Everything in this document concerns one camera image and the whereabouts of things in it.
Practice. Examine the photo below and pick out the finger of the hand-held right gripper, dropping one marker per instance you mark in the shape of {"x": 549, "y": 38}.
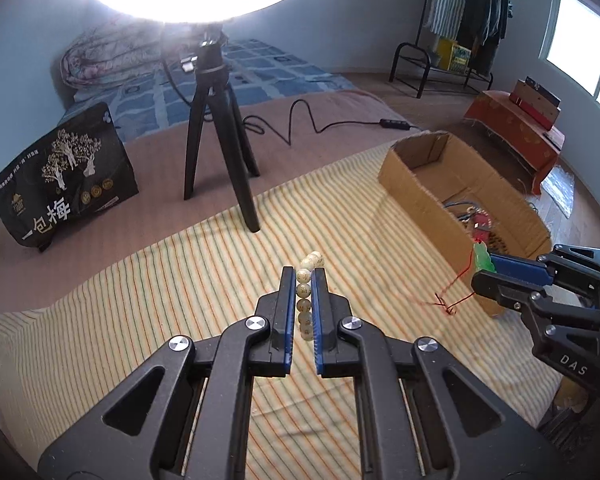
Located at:
{"x": 520, "y": 267}
{"x": 495, "y": 287}

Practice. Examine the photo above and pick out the dark hanging clothes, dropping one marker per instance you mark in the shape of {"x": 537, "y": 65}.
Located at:
{"x": 485, "y": 10}

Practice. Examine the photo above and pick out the yellow striped cloth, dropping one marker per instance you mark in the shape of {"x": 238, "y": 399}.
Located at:
{"x": 155, "y": 285}

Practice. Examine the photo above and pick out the black clothes rack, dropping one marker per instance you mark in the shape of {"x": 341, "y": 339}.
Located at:
{"x": 410, "y": 45}

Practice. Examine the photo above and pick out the yellow crate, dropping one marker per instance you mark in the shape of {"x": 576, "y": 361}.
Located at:
{"x": 455, "y": 55}

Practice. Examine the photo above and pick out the brown carton with dark lid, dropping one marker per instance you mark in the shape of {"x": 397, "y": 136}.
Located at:
{"x": 535, "y": 102}

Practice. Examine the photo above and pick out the black snack bag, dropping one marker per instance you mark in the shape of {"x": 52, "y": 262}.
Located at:
{"x": 65, "y": 175}

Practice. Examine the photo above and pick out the cardboard box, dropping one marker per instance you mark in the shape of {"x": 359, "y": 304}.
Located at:
{"x": 420, "y": 195}

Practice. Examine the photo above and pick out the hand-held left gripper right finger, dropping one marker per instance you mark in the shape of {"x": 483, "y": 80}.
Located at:
{"x": 316, "y": 310}

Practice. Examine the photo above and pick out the black bangle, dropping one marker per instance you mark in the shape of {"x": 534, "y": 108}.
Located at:
{"x": 455, "y": 203}

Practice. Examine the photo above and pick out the folded floral quilt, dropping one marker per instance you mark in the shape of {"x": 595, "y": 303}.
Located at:
{"x": 110, "y": 55}

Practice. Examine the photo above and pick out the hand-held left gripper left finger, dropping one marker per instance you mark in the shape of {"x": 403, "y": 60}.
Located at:
{"x": 287, "y": 310}

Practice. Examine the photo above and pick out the black tripod stand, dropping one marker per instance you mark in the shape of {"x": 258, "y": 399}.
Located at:
{"x": 205, "y": 90}

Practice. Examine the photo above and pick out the orange cloth covered table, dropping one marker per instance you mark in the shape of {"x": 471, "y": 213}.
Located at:
{"x": 505, "y": 130}

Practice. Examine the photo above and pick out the blue patterned bed sheet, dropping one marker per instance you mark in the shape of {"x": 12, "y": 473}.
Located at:
{"x": 260, "y": 65}

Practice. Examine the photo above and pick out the window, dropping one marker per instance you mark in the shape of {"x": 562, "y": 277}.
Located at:
{"x": 580, "y": 45}

